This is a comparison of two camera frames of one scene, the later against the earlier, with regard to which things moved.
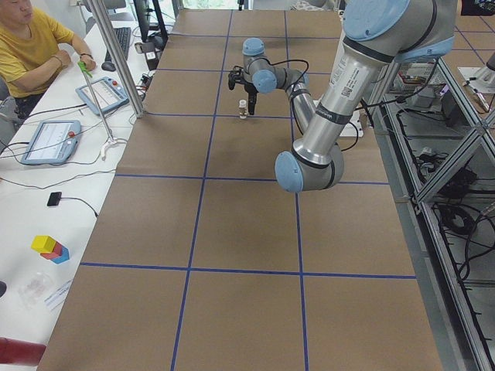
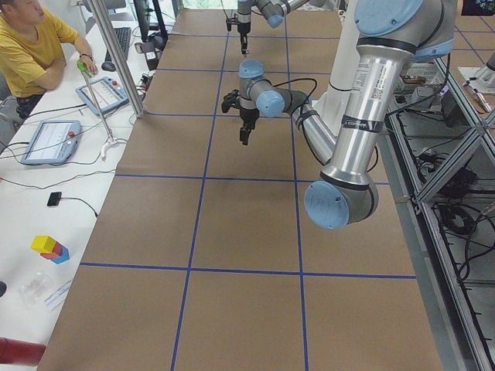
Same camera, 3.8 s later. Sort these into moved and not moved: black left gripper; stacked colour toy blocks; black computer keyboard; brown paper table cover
Moved: black left gripper
Not moved: black computer keyboard; brown paper table cover; stacked colour toy blocks
